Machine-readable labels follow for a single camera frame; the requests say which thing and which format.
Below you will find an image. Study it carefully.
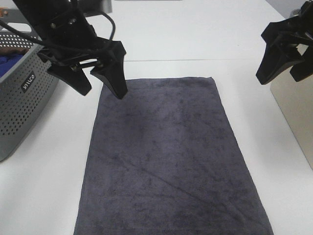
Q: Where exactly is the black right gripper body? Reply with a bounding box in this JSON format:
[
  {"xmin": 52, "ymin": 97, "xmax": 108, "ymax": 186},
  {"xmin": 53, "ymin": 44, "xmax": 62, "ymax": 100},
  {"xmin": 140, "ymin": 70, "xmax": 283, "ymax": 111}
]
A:
[{"xmin": 278, "ymin": 0, "xmax": 313, "ymax": 49}]

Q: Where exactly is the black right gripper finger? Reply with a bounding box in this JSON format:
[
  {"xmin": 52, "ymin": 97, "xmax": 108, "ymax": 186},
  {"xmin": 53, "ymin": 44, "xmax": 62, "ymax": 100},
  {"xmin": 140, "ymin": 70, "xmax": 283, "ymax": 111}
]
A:
[
  {"xmin": 256, "ymin": 22, "xmax": 303, "ymax": 85},
  {"xmin": 290, "ymin": 47, "xmax": 313, "ymax": 82}
]

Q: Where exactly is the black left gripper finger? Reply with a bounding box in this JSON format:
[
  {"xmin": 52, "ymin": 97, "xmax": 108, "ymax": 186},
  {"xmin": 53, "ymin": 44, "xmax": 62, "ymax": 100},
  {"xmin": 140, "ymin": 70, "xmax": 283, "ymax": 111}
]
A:
[
  {"xmin": 47, "ymin": 64, "xmax": 92, "ymax": 95},
  {"xmin": 90, "ymin": 41, "xmax": 128, "ymax": 99}
]

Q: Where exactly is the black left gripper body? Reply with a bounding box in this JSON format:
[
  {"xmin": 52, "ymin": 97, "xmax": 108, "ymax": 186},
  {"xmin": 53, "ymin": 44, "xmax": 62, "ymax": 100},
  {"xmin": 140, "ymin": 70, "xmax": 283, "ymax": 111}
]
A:
[{"xmin": 14, "ymin": 0, "xmax": 115, "ymax": 68}]

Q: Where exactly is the dark grey towel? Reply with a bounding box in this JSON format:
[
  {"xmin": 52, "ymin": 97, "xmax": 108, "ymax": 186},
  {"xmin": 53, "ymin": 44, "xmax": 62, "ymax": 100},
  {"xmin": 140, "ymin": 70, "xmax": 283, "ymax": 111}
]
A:
[{"xmin": 74, "ymin": 77, "xmax": 273, "ymax": 235}]

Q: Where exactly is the beige fabric bin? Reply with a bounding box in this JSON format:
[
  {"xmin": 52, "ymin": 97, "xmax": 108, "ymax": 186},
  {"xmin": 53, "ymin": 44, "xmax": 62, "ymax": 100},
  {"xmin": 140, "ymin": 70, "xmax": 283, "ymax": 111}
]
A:
[{"xmin": 270, "ymin": 68, "xmax": 313, "ymax": 166}]

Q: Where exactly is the grey perforated plastic basket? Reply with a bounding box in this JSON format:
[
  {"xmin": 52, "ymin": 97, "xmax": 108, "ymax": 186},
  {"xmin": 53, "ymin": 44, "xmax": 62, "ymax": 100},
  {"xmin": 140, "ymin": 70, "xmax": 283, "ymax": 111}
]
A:
[{"xmin": 0, "ymin": 27, "xmax": 59, "ymax": 160}]

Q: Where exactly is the brown cloth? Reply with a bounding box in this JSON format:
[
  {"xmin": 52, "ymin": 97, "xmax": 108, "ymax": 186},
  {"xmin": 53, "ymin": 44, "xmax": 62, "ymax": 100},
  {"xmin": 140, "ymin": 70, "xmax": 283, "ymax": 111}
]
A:
[{"xmin": 0, "ymin": 47, "xmax": 29, "ymax": 56}]

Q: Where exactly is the blue cloth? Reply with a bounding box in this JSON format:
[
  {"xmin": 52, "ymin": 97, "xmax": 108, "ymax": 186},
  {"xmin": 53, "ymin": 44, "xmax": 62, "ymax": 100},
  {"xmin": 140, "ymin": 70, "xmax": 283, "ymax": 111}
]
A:
[{"xmin": 0, "ymin": 54, "xmax": 23, "ymax": 77}]

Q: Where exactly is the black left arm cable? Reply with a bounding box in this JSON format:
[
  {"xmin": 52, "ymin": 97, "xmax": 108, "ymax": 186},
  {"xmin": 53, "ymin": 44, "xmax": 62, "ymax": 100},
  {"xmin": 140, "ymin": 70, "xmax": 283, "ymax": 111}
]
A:
[{"xmin": 0, "ymin": 11, "xmax": 116, "ymax": 53}]

